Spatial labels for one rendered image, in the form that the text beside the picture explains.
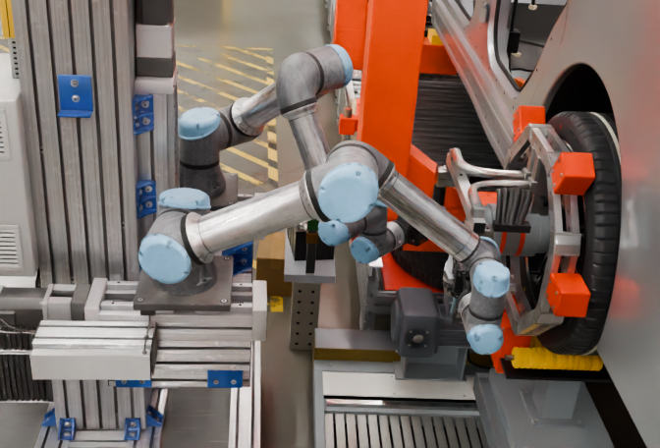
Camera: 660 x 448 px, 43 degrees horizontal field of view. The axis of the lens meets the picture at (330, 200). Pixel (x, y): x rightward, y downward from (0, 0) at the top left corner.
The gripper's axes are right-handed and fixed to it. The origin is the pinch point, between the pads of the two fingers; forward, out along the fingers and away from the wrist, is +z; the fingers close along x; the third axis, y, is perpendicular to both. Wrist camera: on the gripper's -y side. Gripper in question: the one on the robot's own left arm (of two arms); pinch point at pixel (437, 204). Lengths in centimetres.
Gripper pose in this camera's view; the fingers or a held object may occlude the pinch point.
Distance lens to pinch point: 244.3
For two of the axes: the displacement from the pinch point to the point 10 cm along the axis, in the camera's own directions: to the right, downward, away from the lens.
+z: 6.6, -3.0, 6.9
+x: 7.5, 2.9, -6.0
